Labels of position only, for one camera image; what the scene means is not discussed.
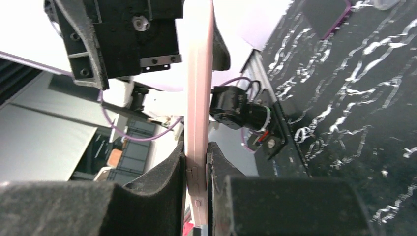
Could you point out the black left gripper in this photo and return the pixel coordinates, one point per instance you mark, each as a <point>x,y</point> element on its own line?
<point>115,38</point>

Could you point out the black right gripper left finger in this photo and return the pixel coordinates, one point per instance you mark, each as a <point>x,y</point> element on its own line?
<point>151,205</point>

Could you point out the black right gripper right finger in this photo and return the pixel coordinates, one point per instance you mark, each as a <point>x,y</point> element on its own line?
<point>280,206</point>

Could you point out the pink phone case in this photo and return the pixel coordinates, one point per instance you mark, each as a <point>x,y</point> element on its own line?
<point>199,19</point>

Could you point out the dark purple phone case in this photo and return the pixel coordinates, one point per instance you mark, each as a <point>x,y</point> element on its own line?
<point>324,16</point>

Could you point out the clear magsafe phone case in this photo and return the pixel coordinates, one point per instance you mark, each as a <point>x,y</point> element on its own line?
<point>384,5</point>

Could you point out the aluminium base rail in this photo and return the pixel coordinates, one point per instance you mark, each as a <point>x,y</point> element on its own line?
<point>254,70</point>

